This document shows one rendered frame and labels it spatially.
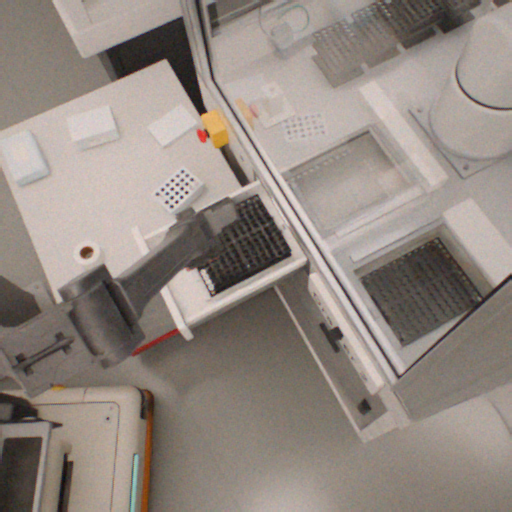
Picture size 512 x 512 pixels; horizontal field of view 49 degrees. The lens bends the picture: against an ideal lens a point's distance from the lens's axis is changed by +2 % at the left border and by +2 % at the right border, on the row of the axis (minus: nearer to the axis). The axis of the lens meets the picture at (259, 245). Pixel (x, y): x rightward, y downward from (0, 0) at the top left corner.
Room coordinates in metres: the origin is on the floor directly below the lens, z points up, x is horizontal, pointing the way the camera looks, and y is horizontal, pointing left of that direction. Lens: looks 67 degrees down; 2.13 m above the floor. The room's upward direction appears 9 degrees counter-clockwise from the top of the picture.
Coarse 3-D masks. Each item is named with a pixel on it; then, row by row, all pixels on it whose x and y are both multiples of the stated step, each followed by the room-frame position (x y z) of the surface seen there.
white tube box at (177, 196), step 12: (180, 168) 0.83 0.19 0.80; (168, 180) 0.79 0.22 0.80; (180, 180) 0.79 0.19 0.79; (192, 180) 0.79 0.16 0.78; (156, 192) 0.76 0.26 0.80; (168, 192) 0.76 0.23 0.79; (180, 192) 0.75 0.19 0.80; (192, 192) 0.74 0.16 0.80; (168, 204) 0.72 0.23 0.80; (180, 204) 0.71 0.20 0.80
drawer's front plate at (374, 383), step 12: (312, 276) 0.41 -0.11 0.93; (312, 288) 0.40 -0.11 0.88; (324, 288) 0.38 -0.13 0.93; (324, 300) 0.35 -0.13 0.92; (324, 312) 0.34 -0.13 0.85; (336, 312) 0.32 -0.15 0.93; (336, 324) 0.30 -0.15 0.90; (348, 336) 0.26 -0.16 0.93; (348, 348) 0.24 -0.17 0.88; (360, 348) 0.23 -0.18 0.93; (360, 360) 0.21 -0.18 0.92; (360, 372) 0.19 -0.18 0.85; (372, 372) 0.18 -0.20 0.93; (372, 384) 0.16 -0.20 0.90
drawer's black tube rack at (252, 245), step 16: (240, 208) 0.62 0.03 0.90; (256, 208) 0.62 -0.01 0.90; (240, 224) 0.58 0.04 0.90; (256, 224) 0.57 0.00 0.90; (272, 224) 0.57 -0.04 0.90; (224, 240) 0.54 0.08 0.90; (240, 240) 0.54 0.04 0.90; (256, 240) 0.54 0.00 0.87; (272, 240) 0.54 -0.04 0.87; (224, 256) 0.50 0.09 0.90; (240, 256) 0.49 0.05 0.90; (256, 256) 0.49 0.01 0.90; (272, 256) 0.50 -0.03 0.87; (288, 256) 0.49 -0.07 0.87; (208, 272) 0.47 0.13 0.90; (224, 272) 0.46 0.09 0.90; (240, 272) 0.45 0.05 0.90; (256, 272) 0.46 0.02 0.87; (224, 288) 0.43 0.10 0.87
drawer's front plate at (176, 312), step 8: (136, 232) 0.59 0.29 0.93; (136, 240) 0.56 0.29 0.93; (144, 240) 0.57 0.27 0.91; (144, 248) 0.54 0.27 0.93; (168, 288) 0.44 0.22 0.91; (168, 296) 0.41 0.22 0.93; (168, 304) 0.39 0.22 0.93; (176, 304) 0.41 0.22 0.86; (176, 312) 0.37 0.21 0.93; (176, 320) 0.35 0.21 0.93; (184, 328) 0.33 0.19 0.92; (184, 336) 0.33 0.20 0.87; (192, 336) 0.33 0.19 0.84
